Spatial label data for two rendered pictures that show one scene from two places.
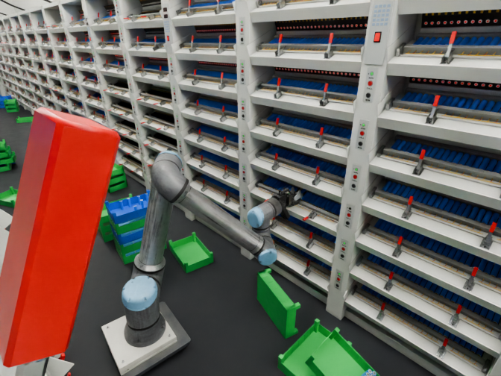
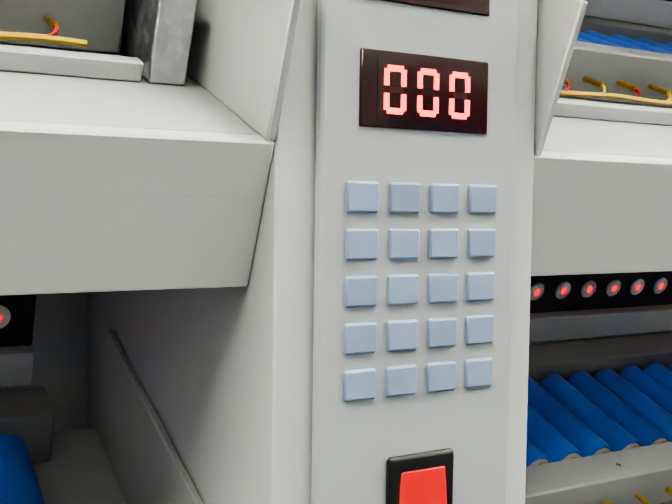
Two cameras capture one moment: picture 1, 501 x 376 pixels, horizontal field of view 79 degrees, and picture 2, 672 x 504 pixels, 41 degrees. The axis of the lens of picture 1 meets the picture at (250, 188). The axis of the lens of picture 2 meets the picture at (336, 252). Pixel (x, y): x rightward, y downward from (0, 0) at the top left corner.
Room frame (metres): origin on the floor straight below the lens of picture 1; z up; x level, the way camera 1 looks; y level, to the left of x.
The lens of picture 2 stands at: (1.15, -0.18, 1.46)
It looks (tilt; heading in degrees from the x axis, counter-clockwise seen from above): 3 degrees down; 284
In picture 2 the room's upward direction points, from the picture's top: 1 degrees clockwise
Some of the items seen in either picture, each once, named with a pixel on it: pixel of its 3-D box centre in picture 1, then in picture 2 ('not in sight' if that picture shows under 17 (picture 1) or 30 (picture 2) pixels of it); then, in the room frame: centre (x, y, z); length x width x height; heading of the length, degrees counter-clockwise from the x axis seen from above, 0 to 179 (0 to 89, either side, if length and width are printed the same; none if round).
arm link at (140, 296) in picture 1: (141, 299); not in sight; (1.03, 0.50, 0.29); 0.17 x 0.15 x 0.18; 8
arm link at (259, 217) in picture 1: (261, 214); not in sight; (1.27, -0.05, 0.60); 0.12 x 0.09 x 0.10; 135
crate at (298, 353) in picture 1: (314, 355); not in sight; (0.93, -0.30, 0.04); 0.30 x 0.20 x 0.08; 134
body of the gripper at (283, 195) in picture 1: (283, 199); not in sight; (1.39, -0.17, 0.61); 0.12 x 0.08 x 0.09; 135
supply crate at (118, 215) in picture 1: (133, 205); not in sight; (1.79, 0.79, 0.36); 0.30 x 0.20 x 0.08; 126
